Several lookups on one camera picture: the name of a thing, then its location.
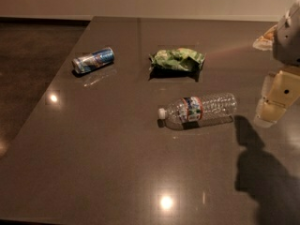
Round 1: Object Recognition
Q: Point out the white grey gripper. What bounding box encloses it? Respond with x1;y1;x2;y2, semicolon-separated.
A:
252;0;300;128

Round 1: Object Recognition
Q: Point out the clear plastic water bottle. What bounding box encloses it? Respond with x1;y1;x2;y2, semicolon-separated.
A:
157;93;237;130

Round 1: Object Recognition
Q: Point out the crumpled green chip bag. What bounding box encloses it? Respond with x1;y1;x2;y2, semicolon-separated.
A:
149;48;205;72

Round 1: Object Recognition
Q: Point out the blue silver drink can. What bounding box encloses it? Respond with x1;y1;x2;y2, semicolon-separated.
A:
72;47;114;75

